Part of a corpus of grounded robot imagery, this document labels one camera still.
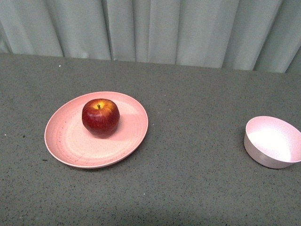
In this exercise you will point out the red yellow apple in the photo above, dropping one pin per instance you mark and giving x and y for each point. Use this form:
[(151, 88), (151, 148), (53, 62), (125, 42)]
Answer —
[(100, 117)]

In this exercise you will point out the pink round plate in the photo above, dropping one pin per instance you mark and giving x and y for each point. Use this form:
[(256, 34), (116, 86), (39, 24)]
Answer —
[(70, 142)]

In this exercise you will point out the white pleated curtain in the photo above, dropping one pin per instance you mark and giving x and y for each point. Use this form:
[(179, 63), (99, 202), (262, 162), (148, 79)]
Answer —
[(261, 35)]

